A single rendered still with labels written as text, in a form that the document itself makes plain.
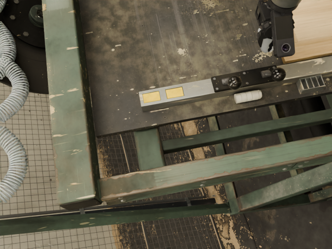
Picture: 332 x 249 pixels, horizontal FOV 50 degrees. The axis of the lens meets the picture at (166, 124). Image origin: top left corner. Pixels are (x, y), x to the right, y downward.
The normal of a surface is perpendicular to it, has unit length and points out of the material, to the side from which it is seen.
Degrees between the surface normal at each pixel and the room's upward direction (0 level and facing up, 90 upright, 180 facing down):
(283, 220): 0
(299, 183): 0
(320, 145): 59
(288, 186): 0
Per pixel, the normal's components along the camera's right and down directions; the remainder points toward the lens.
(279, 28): 0.00, 0.15
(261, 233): -0.86, -0.02
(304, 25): -0.04, -0.36
